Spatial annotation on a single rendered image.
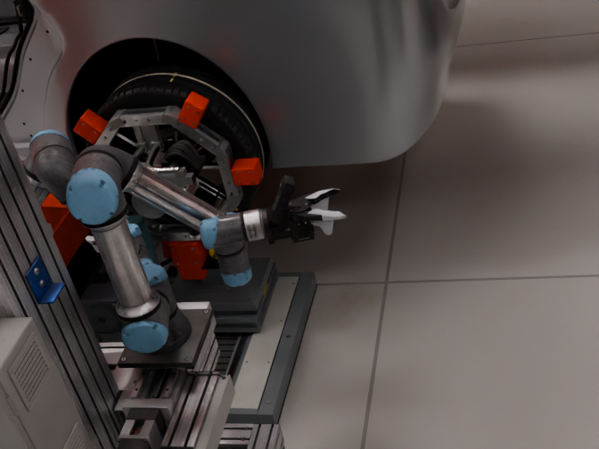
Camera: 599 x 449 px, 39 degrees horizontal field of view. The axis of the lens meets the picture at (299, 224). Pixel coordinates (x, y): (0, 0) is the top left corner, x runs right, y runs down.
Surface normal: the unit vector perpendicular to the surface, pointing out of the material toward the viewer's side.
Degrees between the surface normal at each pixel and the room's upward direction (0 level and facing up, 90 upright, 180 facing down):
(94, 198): 82
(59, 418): 90
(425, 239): 0
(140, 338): 98
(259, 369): 0
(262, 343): 0
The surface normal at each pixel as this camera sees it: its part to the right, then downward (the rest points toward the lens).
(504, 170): -0.18, -0.81
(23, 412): 0.97, -0.05
